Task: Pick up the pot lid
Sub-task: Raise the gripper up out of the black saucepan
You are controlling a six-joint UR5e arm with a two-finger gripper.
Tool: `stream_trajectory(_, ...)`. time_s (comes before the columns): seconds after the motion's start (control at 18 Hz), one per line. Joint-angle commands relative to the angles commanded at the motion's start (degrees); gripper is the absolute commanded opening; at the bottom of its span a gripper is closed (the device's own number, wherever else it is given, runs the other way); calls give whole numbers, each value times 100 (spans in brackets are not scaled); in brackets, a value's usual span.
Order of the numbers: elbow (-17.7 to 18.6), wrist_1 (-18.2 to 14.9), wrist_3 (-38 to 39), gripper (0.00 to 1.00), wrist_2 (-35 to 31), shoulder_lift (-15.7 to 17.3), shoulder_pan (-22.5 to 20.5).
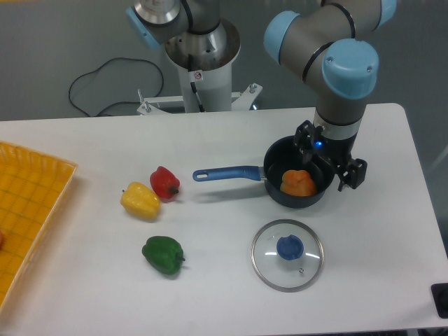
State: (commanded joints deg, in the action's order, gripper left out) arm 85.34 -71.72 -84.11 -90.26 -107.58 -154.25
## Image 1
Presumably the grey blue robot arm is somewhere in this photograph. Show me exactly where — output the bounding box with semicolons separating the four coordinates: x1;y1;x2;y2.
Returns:
126;1;396;188

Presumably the yellow bell pepper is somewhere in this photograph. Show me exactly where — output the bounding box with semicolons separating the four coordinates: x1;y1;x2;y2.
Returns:
120;181;161;220

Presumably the yellow woven basket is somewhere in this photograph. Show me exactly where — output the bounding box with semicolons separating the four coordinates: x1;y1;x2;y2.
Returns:
1;141;78;308

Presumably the dark pot blue handle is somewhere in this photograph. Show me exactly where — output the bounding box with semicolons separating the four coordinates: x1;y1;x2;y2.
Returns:
192;136;335;209

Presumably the glass lid blue knob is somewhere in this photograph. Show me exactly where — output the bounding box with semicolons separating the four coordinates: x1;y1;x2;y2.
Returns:
251;219;325;293

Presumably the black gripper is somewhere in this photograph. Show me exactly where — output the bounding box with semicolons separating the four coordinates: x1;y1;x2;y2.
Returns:
293;120;368;192

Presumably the black box at edge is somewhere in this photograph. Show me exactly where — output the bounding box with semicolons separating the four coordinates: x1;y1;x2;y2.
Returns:
430;283;448;319

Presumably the red bell pepper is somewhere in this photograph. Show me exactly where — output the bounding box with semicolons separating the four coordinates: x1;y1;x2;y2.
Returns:
149;166;180;200

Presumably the green bell pepper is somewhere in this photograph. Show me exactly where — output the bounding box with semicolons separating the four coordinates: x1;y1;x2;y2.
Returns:
141;236;186;276

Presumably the orange bell pepper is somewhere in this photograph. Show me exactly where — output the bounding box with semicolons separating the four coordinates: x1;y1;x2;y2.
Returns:
280;169;318;197

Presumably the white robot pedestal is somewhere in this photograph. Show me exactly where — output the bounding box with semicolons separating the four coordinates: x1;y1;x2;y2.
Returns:
136;19;263;115

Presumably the black floor cable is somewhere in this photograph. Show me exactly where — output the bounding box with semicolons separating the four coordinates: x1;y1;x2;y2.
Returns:
68;57;165;118

